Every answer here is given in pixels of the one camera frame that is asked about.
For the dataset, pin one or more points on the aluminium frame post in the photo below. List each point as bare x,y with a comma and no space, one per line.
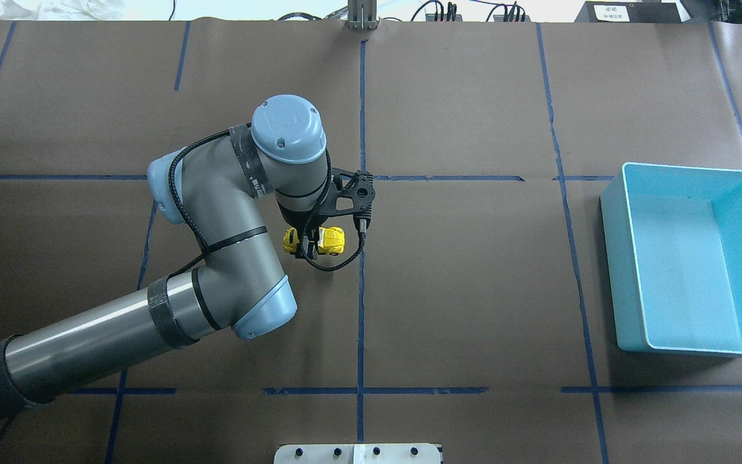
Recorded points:
362,15

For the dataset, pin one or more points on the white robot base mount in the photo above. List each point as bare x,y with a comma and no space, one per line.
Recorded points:
360,453

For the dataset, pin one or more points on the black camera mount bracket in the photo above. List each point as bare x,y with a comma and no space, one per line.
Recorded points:
349,193

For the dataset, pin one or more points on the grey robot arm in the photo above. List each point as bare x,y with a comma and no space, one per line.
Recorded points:
212,186

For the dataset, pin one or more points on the crumpled white cloth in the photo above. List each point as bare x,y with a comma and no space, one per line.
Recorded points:
62,10

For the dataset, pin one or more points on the yellow beetle toy car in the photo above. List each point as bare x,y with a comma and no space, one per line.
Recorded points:
331,241

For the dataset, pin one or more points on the light blue plastic bin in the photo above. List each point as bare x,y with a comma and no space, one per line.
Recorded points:
673,236

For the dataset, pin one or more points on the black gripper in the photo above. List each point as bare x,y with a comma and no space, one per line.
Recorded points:
295,217

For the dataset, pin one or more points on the black box with label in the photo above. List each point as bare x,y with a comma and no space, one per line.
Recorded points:
628,12

